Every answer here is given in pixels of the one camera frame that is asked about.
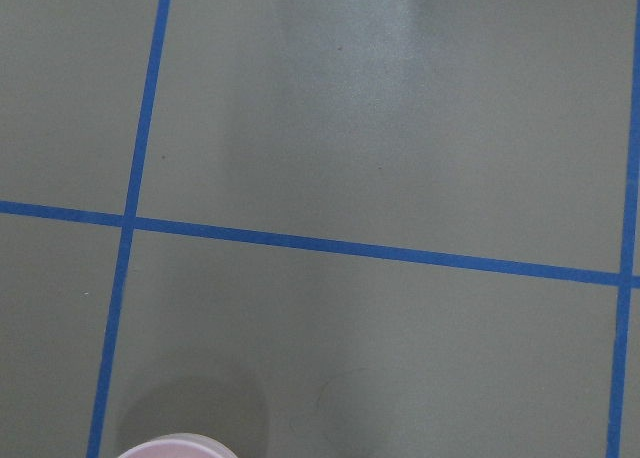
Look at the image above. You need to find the pink bowl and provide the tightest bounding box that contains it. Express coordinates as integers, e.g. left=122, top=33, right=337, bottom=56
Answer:
left=119, top=433, right=237, bottom=458

